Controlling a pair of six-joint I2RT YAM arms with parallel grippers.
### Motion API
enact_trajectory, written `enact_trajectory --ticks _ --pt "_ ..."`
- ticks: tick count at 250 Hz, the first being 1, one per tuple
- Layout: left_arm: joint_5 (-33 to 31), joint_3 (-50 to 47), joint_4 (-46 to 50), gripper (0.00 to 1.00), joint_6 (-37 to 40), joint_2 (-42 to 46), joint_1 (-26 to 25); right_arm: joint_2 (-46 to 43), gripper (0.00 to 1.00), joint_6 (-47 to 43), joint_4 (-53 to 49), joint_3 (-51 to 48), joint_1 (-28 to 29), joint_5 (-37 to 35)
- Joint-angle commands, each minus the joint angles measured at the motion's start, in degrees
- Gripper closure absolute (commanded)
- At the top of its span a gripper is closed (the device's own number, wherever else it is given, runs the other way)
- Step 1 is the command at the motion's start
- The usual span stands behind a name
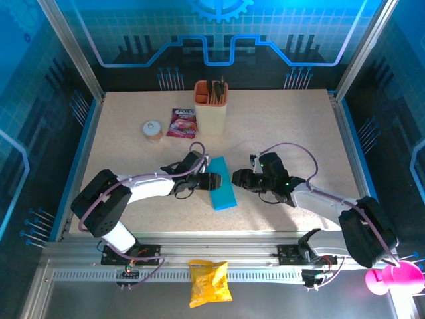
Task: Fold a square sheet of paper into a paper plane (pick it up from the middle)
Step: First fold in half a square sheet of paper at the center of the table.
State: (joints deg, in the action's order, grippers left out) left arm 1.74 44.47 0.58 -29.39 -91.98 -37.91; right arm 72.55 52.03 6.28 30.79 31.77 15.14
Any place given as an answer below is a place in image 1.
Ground cream utensil holder orange rim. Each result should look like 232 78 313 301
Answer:
193 80 229 136

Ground purple snack pouch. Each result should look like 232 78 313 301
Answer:
165 108 199 139

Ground small pull-tab can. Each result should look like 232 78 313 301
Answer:
142 120 164 144

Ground wide black utensil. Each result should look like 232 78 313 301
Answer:
213 75 228 99

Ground yellow chip bag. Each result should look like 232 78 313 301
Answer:
188 259 233 309

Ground small black controller board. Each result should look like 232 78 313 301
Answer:
301 268 333 290
115 264 140 290

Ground pink plastic object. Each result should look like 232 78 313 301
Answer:
364 260 425 296

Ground aluminium table edge rail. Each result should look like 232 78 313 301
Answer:
42 231 399 267

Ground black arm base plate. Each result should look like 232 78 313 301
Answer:
277 244 338 266
100 244 162 266

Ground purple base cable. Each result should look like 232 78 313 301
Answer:
305 257 347 292
114 254 166 292

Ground grey slotted cable duct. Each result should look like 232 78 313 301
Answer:
52 268 305 282

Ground aluminium side rail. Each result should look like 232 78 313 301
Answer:
49 92 107 242
327 91 391 242

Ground aluminium frame post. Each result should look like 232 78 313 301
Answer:
334 0 400 102
35 0 106 102

